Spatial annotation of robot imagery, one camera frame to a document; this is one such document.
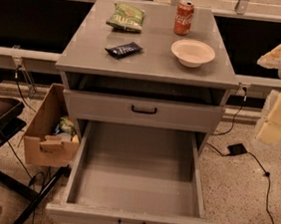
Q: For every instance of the grey drawer cabinet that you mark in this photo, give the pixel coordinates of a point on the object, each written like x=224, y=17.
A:
x=154, y=73

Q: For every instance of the white paper bowl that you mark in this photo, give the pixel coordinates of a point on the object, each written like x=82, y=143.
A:
x=192, y=53

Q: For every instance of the grey top drawer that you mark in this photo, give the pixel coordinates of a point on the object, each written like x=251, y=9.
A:
x=143, y=112

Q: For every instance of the red cola can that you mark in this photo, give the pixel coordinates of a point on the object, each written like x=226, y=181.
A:
x=183, y=18

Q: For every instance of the black folding stand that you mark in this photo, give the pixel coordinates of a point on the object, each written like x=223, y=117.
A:
x=10, y=124

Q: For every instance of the cardboard box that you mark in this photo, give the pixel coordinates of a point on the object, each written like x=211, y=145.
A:
x=41, y=145

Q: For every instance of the dark blue snack bar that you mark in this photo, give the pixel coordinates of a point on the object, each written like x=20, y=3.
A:
x=124, y=50

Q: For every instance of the black power adapter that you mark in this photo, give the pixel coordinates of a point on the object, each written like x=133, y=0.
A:
x=237, y=149

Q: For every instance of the green snack bag in box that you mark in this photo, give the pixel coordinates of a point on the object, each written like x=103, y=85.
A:
x=65, y=126

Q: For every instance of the grey drawer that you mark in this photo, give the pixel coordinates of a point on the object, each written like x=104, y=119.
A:
x=131, y=174
x=143, y=112

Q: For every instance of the green chip bag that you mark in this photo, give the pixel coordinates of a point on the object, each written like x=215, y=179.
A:
x=126, y=17

